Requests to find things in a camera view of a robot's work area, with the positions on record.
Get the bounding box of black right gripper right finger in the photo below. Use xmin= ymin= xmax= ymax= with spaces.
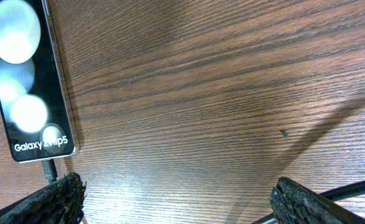
xmin=270 ymin=177 xmax=365 ymax=223

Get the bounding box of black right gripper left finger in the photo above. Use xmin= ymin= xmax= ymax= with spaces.
xmin=0 ymin=172 xmax=86 ymax=224

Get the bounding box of black USB charging cable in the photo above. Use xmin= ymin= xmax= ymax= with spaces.
xmin=41 ymin=158 xmax=365 ymax=224

